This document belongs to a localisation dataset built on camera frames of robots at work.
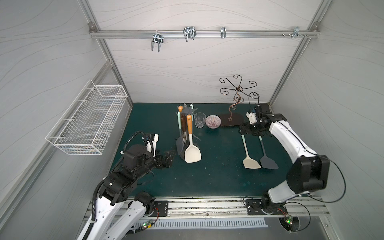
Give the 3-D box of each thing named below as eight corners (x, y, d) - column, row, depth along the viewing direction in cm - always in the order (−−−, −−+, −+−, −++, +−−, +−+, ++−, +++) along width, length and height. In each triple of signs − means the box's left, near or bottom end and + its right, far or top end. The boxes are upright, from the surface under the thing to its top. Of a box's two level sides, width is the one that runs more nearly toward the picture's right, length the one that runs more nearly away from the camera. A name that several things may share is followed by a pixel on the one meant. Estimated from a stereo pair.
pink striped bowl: (205, 130, 108) (206, 124, 103) (205, 120, 115) (205, 114, 109) (220, 130, 108) (221, 124, 103) (219, 120, 115) (220, 114, 109)
